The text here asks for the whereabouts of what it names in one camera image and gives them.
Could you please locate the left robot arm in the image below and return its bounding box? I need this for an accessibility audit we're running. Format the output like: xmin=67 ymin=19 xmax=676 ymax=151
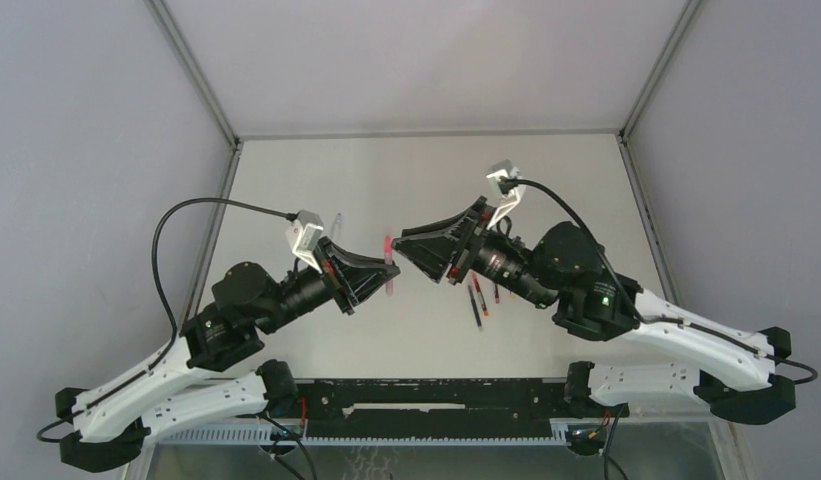
xmin=55 ymin=238 xmax=400 ymax=473

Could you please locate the pink gel pen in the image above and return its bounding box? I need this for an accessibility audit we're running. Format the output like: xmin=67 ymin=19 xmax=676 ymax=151
xmin=383 ymin=232 xmax=394 ymax=297

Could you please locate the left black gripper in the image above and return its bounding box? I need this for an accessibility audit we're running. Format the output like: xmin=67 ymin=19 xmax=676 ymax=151
xmin=259 ymin=235 xmax=401 ymax=334

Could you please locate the aluminium frame back rail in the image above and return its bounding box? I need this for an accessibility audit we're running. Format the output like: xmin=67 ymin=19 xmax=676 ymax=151
xmin=238 ymin=128 xmax=622 ymax=143

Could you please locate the aluminium frame right post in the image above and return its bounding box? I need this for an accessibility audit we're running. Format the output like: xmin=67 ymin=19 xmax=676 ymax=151
xmin=615 ymin=0 xmax=707 ymax=302

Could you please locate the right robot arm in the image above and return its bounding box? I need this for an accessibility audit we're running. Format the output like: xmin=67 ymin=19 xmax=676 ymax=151
xmin=392 ymin=198 xmax=796 ymax=425

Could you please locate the blue capped white marker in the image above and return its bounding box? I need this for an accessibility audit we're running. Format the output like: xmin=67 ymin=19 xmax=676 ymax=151
xmin=329 ymin=212 xmax=343 ymax=242

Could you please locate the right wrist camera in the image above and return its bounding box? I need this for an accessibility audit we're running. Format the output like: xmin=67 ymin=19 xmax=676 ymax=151
xmin=485 ymin=159 xmax=526 ymax=230

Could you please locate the camera cable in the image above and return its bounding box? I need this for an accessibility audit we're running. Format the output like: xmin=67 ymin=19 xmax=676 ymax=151
xmin=36 ymin=197 xmax=299 ymax=444
xmin=502 ymin=177 xmax=819 ymax=386

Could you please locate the aluminium frame post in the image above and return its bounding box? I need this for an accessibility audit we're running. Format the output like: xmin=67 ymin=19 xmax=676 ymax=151
xmin=145 ymin=0 xmax=241 ymax=294
xmin=615 ymin=0 xmax=707 ymax=302

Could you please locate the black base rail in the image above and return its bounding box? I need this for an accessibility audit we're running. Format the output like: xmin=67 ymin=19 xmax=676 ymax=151
xmin=274 ymin=378 xmax=619 ymax=435

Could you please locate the white cable tray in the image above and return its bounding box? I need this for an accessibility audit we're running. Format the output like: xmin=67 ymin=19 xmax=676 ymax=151
xmin=159 ymin=423 xmax=569 ymax=447

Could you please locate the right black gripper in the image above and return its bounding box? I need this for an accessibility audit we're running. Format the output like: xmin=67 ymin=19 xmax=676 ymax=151
xmin=392 ymin=196 xmax=558 ymax=311

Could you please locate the left camera cable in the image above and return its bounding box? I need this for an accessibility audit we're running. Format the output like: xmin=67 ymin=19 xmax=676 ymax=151
xmin=36 ymin=197 xmax=299 ymax=444

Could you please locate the dark red gel pen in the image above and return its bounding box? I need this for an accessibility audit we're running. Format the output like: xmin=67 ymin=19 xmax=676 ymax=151
xmin=471 ymin=272 xmax=489 ymax=317

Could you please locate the black gel pen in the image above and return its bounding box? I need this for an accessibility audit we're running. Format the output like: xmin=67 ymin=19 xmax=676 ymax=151
xmin=467 ymin=286 xmax=483 ymax=331

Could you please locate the right camera cable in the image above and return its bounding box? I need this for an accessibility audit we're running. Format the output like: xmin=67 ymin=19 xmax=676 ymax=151
xmin=502 ymin=177 xmax=819 ymax=386

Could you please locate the aluminium frame left post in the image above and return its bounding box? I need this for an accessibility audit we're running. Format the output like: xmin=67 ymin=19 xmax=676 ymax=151
xmin=145 ymin=0 xmax=241 ymax=294

